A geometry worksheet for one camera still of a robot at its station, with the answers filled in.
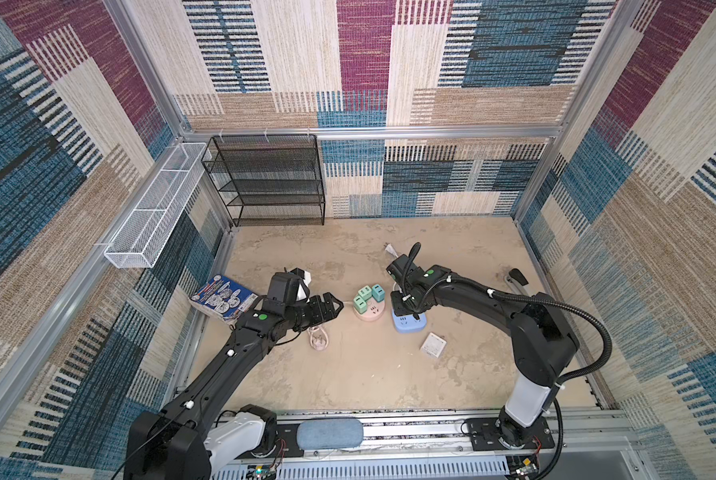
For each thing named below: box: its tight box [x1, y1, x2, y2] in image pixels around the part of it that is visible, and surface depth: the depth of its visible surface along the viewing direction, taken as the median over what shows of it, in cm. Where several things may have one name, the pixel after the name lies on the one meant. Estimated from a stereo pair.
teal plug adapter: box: [371, 284, 385, 302], surface depth 94 cm
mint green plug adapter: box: [358, 285, 372, 300], surface depth 94 cm
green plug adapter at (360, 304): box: [353, 295, 367, 314], surface depth 91 cm
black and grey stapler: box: [504, 268, 529, 295], surface depth 101 cm
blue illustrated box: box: [188, 274, 260, 327], surface depth 99 cm
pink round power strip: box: [353, 296, 387, 321], surface depth 96 cm
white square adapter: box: [421, 332, 447, 358], surface depth 88 cm
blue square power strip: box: [392, 307, 427, 334], surface depth 92 cm
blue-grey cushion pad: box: [296, 418, 364, 450], surface depth 73 cm
